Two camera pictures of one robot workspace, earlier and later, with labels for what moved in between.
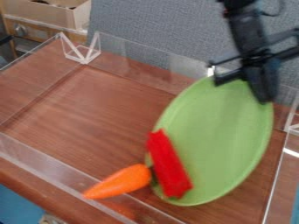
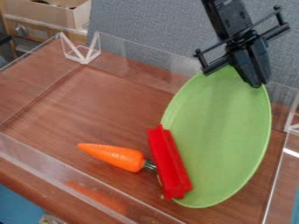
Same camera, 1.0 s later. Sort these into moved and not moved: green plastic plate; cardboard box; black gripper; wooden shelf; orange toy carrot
Moved: orange toy carrot; black gripper
Not moved: green plastic plate; wooden shelf; cardboard box
